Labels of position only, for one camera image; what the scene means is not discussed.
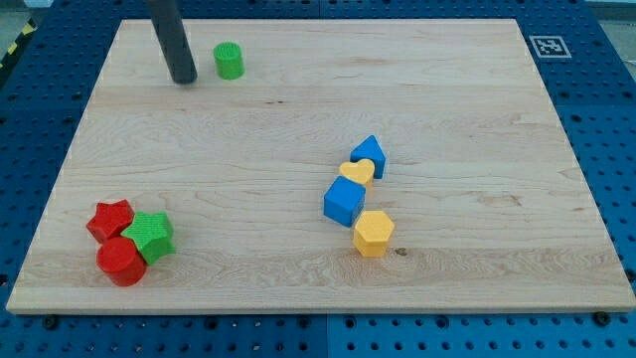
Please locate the blue cube block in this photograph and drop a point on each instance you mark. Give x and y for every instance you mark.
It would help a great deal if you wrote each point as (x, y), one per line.
(344, 201)

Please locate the red cylinder block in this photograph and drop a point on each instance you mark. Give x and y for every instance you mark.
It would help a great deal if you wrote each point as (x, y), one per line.
(120, 261)

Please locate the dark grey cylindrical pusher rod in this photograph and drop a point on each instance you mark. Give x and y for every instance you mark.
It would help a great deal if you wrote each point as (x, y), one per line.
(168, 25)

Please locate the black bolt left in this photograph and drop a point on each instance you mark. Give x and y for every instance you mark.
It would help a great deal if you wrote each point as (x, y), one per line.
(50, 322)

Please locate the blue pentagon block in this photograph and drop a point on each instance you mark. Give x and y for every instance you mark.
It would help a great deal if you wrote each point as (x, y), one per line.
(371, 149)

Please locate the red star block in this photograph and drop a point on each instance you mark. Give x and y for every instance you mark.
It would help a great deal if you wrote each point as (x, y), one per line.
(109, 220)

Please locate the green star block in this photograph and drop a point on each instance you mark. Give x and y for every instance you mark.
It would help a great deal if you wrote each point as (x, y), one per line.
(152, 235)

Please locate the white fiducial marker tag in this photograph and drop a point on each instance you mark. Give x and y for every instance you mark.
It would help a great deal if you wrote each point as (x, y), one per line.
(550, 47)

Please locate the green cylinder block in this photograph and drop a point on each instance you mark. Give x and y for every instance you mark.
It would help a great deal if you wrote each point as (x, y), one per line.
(228, 60)

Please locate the yellow heart block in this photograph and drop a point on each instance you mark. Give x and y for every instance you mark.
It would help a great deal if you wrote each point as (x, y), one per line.
(361, 172)

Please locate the light wooden board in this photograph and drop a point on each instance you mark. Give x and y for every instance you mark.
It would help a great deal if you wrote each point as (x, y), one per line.
(491, 209)

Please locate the yellow hexagon block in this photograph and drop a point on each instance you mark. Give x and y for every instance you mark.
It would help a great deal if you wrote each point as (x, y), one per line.
(372, 233)

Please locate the black bolt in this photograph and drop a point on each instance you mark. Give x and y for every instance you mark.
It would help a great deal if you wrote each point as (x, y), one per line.
(601, 318)
(50, 322)

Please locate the black bolt right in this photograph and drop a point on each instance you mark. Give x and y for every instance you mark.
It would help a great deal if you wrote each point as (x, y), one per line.
(601, 318)

